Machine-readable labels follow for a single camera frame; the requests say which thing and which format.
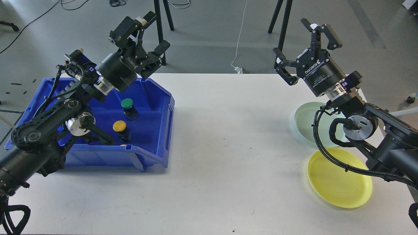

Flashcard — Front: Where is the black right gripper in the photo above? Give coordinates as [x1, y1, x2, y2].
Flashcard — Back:
[273, 18, 347, 98]

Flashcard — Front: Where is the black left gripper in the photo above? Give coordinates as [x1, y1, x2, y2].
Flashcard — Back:
[95, 11, 170, 93]

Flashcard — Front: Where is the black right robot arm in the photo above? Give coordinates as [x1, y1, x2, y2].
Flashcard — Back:
[273, 14, 417, 209]

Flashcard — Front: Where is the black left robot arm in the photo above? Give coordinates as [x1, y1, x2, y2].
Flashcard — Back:
[0, 11, 170, 235]

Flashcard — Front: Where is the light green plate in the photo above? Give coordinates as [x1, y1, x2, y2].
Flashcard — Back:
[294, 102, 345, 148]

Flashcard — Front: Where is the yellow plate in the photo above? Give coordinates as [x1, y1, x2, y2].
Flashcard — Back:
[307, 150, 373, 209]

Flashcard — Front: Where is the black tripod left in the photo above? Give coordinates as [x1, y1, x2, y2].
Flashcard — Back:
[153, 0, 175, 66]

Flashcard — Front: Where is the black tripod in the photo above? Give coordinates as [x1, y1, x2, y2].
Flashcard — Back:
[267, 0, 293, 51]
[153, 0, 175, 66]

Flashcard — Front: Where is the black tripod right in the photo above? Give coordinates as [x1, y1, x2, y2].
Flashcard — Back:
[267, 0, 293, 51]

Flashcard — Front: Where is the blue plastic bin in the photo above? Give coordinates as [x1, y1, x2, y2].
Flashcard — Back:
[18, 78, 174, 172]

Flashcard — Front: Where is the white cable with plug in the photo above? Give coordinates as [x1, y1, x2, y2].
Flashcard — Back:
[230, 0, 249, 74]

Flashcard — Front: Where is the black floor cable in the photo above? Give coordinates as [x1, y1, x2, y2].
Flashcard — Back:
[0, 0, 90, 55]

